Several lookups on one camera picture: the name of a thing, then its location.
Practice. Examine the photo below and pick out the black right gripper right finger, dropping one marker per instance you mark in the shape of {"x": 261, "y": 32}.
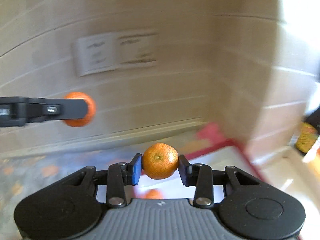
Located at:
{"x": 244, "y": 205}

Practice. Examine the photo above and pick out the white double wall socket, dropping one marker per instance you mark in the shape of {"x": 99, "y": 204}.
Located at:
{"x": 105, "y": 52}

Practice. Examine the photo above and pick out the mandarin front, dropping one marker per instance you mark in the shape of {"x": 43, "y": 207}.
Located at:
{"x": 160, "y": 161}

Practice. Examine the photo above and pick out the mandarin back middle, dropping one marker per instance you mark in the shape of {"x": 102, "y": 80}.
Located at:
{"x": 153, "y": 194}

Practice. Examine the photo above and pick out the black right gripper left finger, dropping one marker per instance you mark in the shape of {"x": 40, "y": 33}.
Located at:
{"x": 74, "y": 205}

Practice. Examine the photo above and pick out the pink cloth in corner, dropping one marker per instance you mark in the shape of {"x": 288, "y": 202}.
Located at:
{"x": 212, "y": 133}

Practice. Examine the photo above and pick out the red white-lined box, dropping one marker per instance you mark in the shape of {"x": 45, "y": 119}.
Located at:
{"x": 217, "y": 156}

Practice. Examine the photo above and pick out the blue floral table cloth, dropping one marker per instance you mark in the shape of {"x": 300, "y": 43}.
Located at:
{"x": 23, "y": 176}

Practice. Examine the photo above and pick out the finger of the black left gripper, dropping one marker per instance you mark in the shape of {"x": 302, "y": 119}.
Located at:
{"x": 41, "y": 109}

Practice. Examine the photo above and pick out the dark soy sauce bottle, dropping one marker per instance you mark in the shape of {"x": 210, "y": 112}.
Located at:
{"x": 309, "y": 133}

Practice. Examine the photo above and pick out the small mandarin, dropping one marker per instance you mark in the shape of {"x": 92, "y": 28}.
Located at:
{"x": 83, "y": 109}

